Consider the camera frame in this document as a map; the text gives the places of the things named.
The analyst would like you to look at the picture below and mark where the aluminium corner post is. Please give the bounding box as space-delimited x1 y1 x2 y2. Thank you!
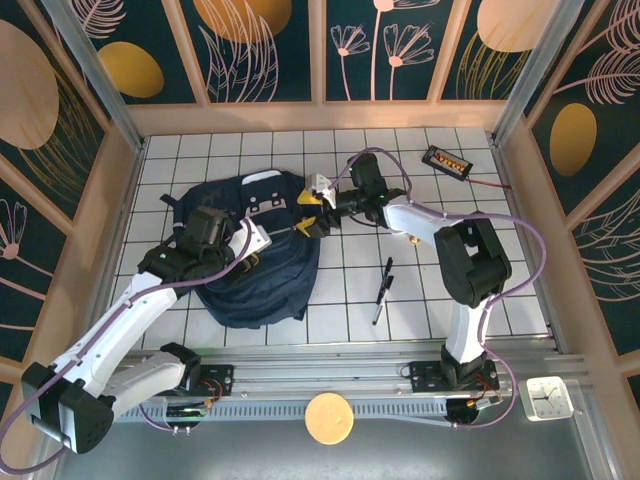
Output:
491 0 586 147
42 0 147 152

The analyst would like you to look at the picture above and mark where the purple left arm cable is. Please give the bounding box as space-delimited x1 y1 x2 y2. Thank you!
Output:
0 217 256 474

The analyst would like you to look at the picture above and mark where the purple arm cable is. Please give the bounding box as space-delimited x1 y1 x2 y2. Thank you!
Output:
0 217 256 474
332 147 546 431

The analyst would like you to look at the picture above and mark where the grey slotted cable tray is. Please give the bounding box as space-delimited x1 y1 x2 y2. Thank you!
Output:
114 399 454 429

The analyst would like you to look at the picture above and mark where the round cork disc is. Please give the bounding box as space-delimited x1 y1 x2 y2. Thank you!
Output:
304 392 355 446

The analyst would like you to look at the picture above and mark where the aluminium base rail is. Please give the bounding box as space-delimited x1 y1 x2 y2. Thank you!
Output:
52 344 589 401

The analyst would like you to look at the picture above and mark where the white square clock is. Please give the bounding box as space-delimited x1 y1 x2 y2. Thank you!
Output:
518 375 576 424

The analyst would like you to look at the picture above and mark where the black board with yellow connectors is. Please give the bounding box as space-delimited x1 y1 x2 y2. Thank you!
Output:
420 144 474 180

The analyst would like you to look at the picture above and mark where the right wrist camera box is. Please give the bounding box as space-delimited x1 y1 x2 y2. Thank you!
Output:
304 172 337 209

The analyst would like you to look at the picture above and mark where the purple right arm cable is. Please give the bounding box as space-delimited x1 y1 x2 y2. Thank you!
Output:
332 147 546 431

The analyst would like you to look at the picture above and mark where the red black power cable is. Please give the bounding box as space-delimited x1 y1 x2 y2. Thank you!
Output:
468 175 512 191

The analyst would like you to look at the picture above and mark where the black silver pen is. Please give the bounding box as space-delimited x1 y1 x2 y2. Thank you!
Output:
371 275 395 327

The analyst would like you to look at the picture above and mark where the black marker pen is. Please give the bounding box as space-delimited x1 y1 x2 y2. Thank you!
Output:
377 256 395 304

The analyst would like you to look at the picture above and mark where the navy blue backpack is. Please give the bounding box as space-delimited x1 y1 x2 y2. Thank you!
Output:
159 169 321 331

